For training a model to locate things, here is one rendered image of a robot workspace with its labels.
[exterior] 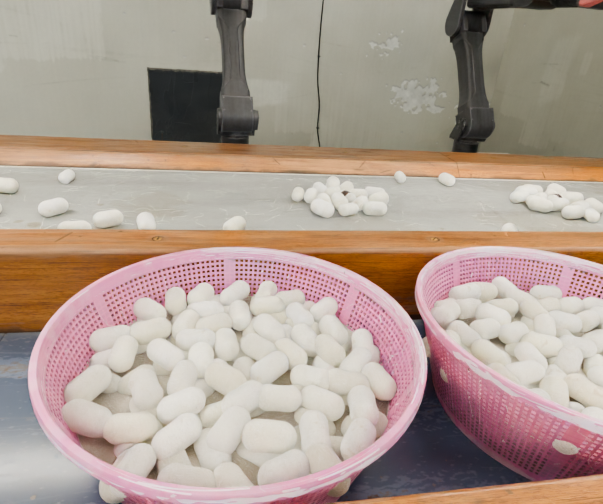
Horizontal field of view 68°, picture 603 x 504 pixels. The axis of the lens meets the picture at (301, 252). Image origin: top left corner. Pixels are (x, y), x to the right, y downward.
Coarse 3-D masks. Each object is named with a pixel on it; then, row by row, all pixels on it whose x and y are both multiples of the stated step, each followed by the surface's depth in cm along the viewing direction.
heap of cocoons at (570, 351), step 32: (480, 288) 46; (512, 288) 46; (544, 288) 47; (448, 320) 41; (480, 320) 40; (512, 320) 44; (544, 320) 41; (576, 320) 42; (480, 352) 37; (512, 352) 39; (544, 352) 38; (576, 352) 37; (544, 384) 34; (576, 384) 34; (576, 448) 29
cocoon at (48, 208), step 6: (54, 198) 55; (60, 198) 55; (42, 204) 53; (48, 204) 54; (54, 204) 54; (60, 204) 55; (66, 204) 55; (42, 210) 53; (48, 210) 54; (54, 210) 54; (60, 210) 55; (66, 210) 56; (48, 216) 54
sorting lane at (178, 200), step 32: (32, 192) 62; (64, 192) 63; (96, 192) 63; (128, 192) 64; (160, 192) 65; (192, 192) 67; (224, 192) 68; (256, 192) 69; (288, 192) 70; (416, 192) 75; (448, 192) 76; (480, 192) 78; (544, 192) 81; (0, 224) 52; (32, 224) 52; (128, 224) 54; (160, 224) 55; (192, 224) 56; (256, 224) 57; (288, 224) 58; (320, 224) 59; (352, 224) 60; (384, 224) 61; (416, 224) 62; (448, 224) 63; (480, 224) 63; (544, 224) 66; (576, 224) 67
